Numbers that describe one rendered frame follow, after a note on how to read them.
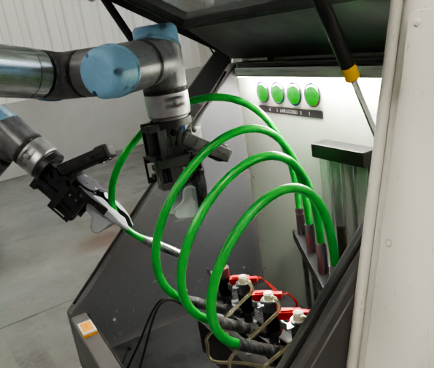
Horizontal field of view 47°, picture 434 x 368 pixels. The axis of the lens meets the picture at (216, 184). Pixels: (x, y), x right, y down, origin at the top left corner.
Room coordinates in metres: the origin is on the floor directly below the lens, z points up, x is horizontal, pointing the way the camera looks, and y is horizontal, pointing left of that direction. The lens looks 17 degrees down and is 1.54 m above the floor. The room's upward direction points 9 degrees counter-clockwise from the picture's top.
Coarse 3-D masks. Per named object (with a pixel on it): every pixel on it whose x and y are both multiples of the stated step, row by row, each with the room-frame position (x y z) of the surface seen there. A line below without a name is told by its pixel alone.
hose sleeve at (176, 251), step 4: (148, 236) 0.95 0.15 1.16; (144, 240) 0.94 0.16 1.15; (148, 240) 0.94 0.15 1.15; (144, 244) 0.95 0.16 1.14; (148, 244) 0.94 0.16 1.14; (164, 244) 0.95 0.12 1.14; (160, 248) 0.94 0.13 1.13; (164, 248) 0.94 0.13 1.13; (168, 248) 0.95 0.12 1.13; (172, 248) 0.95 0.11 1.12; (176, 248) 0.95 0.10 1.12; (164, 252) 0.95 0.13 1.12; (168, 252) 0.94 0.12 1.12; (172, 252) 0.94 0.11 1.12; (176, 252) 0.95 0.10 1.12; (176, 256) 0.95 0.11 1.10
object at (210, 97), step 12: (204, 96) 0.96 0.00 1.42; (216, 96) 0.96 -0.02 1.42; (228, 96) 0.96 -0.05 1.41; (252, 108) 0.96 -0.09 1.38; (264, 120) 0.97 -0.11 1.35; (132, 144) 0.94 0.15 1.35; (120, 156) 0.94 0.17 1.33; (120, 168) 0.94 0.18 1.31; (288, 168) 0.97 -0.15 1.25; (108, 192) 0.94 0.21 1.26; (300, 204) 0.97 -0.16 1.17
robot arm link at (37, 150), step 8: (32, 144) 0.98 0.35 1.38; (40, 144) 0.98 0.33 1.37; (48, 144) 1.00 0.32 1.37; (24, 152) 0.97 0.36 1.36; (32, 152) 0.97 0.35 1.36; (40, 152) 0.97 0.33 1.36; (48, 152) 0.98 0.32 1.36; (24, 160) 0.97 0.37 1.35; (32, 160) 0.96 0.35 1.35; (40, 160) 0.97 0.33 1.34; (24, 168) 0.97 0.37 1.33; (32, 168) 0.96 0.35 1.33; (32, 176) 0.98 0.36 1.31
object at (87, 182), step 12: (48, 156) 0.97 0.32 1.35; (60, 156) 0.99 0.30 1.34; (36, 168) 0.96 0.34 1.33; (48, 168) 0.98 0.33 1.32; (36, 180) 0.97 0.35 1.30; (48, 180) 0.97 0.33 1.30; (60, 180) 0.97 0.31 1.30; (72, 180) 0.94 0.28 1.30; (84, 180) 0.96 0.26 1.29; (48, 192) 0.96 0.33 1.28; (60, 192) 0.94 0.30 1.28; (72, 192) 0.94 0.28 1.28; (96, 192) 0.97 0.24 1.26; (48, 204) 0.94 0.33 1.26; (60, 204) 0.94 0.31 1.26; (72, 204) 0.94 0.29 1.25; (84, 204) 0.97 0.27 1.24; (60, 216) 0.93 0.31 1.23; (72, 216) 0.93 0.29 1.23
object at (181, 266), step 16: (256, 160) 0.74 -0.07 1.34; (288, 160) 0.76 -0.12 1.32; (224, 176) 0.72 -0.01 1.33; (304, 176) 0.78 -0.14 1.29; (208, 208) 0.70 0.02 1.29; (192, 224) 0.69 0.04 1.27; (320, 224) 0.79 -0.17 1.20; (192, 240) 0.68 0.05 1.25; (320, 240) 0.79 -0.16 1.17; (320, 256) 0.79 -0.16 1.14; (320, 272) 0.79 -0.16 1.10; (192, 304) 0.67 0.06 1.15; (224, 320) 0.69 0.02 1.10
